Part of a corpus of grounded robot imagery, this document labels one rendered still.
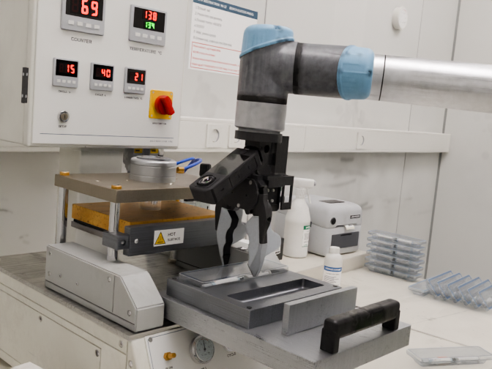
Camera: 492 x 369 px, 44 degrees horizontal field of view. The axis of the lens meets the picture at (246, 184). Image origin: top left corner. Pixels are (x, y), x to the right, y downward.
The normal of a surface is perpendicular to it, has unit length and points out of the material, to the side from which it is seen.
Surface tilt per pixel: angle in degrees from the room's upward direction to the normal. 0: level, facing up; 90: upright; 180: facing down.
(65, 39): 90
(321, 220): 87
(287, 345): 0
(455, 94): 115
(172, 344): 65
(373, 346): 90
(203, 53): 90
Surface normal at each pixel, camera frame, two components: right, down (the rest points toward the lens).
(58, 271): -0.69, 0.03
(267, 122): 0.31, 0.15
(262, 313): 0.72, 0.15
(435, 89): -0.21, 0.49
